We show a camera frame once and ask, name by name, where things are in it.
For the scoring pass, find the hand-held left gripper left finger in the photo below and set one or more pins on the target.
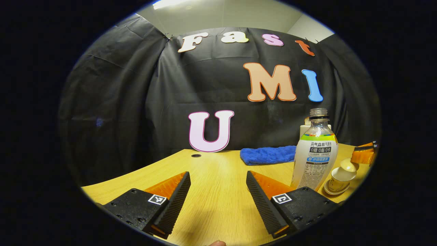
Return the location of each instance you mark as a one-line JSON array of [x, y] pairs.
[[177, 201]]

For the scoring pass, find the cream ceramic teacup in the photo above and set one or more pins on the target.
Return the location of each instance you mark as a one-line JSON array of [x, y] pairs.
[[341, 181]]

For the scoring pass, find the black backdrop cloth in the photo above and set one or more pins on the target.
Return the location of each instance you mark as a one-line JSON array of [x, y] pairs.
[[136, 102]]

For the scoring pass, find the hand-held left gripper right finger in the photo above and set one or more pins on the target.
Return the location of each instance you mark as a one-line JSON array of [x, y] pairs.
[[261, 201]]

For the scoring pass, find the cream ceramic saucer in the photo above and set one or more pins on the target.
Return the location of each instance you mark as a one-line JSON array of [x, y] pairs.
[[333, 192]]

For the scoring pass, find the clear plastic water bottle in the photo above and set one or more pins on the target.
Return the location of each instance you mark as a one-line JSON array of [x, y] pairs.
[[315, 160]]

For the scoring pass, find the blue towel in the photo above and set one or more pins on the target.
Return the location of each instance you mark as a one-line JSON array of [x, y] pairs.
[[266, 155]]

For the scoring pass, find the ceiling light panel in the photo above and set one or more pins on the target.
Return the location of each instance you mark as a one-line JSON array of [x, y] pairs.
[[170, 3]]

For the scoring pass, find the white toaster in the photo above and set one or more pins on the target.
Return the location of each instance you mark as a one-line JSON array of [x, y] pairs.
[[304, 130]]

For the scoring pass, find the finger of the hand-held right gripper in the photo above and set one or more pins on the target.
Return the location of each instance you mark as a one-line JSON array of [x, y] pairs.
[[365, 147], [363, 157]]

